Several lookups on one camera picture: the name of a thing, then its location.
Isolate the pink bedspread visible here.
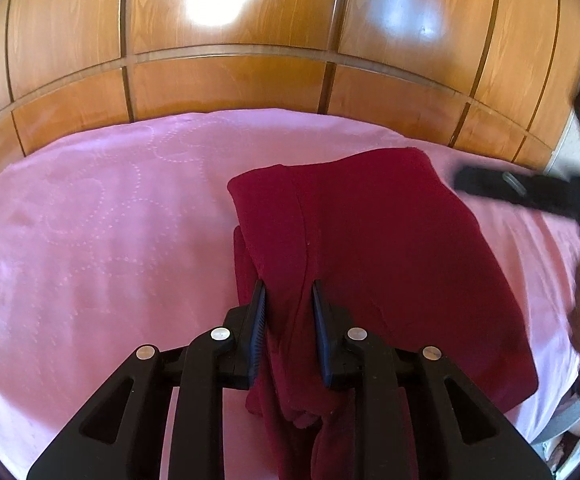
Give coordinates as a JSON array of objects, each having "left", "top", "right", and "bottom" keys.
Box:
[{"left": 0, "top": 108, "right": 580, "bottom": 480}]

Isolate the wooden panelled headboard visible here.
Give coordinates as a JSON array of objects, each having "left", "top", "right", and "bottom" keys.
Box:
[{"left": 0, "top": 0, "right": 580, "bottom": 196}]

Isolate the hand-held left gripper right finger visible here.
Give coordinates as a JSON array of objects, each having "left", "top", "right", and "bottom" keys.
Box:
[{"left": 311, "top": 280, "right": 554, "bottom": 480}]

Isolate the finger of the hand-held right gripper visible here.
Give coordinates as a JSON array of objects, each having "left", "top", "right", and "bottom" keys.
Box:
[{"left": 453, "top": 162, "right": 580, "bottom": 222}]

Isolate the dark red embroidered sweater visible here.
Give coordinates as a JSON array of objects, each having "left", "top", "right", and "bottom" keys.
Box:
[{"left": 227, "top": 146, "right": 540, "bottom": 480}]

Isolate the grey object beside bed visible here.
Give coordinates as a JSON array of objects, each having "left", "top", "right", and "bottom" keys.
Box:
[{"left": 530, "top": 399, "right": 580, "bottom": 450}]

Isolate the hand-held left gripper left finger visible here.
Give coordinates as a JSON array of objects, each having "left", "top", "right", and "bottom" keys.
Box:
[{"left": 26, "top": 280, "right": 269, "bottom": 480}]

